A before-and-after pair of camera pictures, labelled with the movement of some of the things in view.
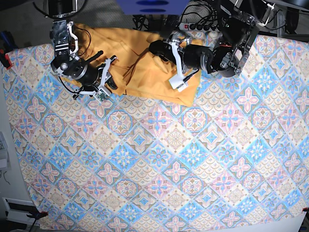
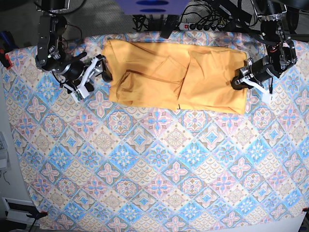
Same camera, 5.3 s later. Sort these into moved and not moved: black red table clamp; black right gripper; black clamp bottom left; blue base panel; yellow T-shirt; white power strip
Moved: yellow T-shirt; black right gripper
Not moved: blue base panel; black clamp bottom left; black red table clamp; white power strip
